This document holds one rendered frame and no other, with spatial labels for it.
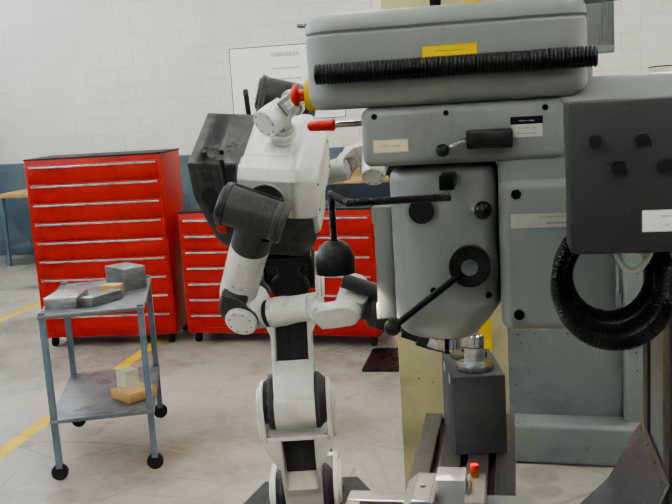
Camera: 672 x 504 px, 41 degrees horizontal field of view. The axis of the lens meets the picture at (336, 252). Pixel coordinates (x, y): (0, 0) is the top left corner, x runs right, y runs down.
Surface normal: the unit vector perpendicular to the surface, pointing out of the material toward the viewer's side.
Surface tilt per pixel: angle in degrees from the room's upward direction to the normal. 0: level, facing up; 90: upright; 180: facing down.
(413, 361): 90
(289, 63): 90
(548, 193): 90
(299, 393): 60
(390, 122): 90
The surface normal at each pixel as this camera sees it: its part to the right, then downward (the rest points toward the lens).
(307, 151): 0.66, -0.47
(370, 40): -0.18, 0.18
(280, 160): -0.05, -0.72
